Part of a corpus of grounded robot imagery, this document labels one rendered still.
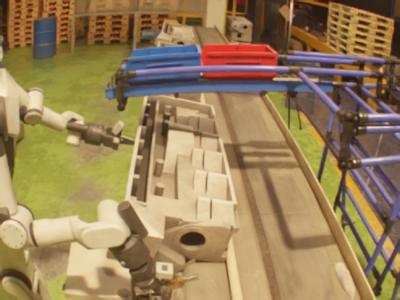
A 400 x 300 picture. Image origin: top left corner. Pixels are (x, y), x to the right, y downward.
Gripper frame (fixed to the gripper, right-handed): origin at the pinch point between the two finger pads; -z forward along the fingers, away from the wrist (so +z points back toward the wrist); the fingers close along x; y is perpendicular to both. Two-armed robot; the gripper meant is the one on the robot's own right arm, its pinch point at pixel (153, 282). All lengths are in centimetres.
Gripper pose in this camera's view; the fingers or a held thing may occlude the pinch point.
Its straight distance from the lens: 103.1
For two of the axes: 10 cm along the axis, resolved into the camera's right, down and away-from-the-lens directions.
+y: -9.3, 3.5, 1.3
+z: -3.6, -8.2, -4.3
